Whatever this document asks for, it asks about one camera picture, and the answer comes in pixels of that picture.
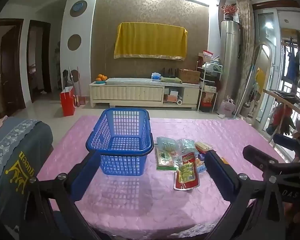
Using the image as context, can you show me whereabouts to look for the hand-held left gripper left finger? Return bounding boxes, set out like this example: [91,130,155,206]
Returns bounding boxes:
[20,151,102,240]

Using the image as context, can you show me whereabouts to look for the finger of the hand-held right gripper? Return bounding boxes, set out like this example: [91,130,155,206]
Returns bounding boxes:
[272,133,300,153]
[242,144,287,173]

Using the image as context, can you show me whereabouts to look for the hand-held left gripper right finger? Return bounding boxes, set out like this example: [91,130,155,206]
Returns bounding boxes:
[204,150,290,240]

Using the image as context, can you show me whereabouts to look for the blue white snack packet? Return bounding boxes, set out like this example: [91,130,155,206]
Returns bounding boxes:
[196,159,208,174]

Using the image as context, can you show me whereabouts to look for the blue plastic basket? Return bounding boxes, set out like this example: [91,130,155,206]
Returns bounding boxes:
[86,108,155,176]

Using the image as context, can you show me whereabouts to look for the red snack packet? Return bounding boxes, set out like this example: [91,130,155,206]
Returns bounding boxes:
[173,152,200,191]

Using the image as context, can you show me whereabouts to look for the pale yellow wafer packet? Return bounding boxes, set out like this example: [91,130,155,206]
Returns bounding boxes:
[195,142,214,153]

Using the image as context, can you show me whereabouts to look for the clear teal snack packet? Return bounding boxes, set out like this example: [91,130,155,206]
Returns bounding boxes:
[176,139,197,156]

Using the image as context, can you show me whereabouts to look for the green cracker packet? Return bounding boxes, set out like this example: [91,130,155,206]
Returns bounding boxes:
[156,147,181,171]

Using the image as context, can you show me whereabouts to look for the pale green snack packet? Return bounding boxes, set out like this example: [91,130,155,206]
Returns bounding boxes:
[156,137,177,151]

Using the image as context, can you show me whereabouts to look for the wooden clothes rack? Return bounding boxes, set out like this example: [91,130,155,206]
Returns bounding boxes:
[262,89,300,143]

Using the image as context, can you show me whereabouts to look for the pink shopping bag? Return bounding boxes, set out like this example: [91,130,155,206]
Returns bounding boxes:
[219,97,237,118]

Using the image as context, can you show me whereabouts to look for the pink quilted blanket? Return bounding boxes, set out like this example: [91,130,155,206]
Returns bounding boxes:
[36,116,290,240]

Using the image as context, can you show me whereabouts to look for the blue mop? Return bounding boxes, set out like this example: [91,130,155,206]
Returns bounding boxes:
[234,64,255,119]

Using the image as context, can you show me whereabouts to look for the red paper bag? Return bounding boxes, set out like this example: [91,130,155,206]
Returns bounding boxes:
[60,86,77,117]

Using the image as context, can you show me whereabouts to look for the broom with dustpan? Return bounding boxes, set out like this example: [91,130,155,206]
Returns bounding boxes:
[74,66,86,107]

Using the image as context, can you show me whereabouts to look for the hanging clothes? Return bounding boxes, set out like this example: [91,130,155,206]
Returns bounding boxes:
[282,30,300,81]

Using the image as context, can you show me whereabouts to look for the grey cushion with gold print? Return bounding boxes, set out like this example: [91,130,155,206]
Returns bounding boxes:
[0,116,53,229]

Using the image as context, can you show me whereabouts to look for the arched standing mirror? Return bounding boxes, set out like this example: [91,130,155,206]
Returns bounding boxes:
[242,44,273,123]

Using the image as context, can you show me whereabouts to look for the white metal rack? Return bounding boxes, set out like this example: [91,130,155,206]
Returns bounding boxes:
[197,55,223,113]

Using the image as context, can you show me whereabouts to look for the cream television cabinet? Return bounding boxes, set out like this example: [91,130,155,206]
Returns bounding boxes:
[89,77,201,109]

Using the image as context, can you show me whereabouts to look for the silver tower air conditioner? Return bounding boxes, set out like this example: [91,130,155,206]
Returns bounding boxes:
[216,20,242,113]

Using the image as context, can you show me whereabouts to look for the cardboard box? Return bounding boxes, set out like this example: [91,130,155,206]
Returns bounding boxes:
[177,69,201,85]

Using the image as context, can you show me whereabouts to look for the patterned curtain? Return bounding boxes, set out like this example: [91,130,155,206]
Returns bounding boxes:
[236,0,254,117]

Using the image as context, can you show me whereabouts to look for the green folded mat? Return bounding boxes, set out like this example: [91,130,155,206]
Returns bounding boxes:
[161,76,183,84]

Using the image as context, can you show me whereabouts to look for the black router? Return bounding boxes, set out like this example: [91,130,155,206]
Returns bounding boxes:
[162,67,177,79]

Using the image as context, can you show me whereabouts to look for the dark wooden door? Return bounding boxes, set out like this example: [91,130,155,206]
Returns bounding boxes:
[0,19,25,118]
[27,20,52,103]

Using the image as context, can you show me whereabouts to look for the vase with red flowers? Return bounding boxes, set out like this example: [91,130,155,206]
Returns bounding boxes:
[221,4,239,21]

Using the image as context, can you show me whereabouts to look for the yellow cloth cover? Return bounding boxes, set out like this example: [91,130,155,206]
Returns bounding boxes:
[114,22,188,61]

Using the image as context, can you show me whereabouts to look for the round blue wall plate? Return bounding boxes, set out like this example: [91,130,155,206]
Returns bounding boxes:
[70,0,88,18]

